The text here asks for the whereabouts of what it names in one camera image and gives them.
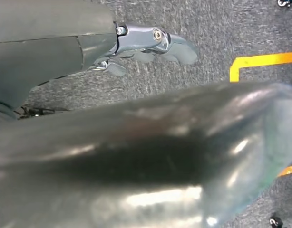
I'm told black wrist cables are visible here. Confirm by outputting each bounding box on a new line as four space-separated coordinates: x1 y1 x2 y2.
14 105 69 120

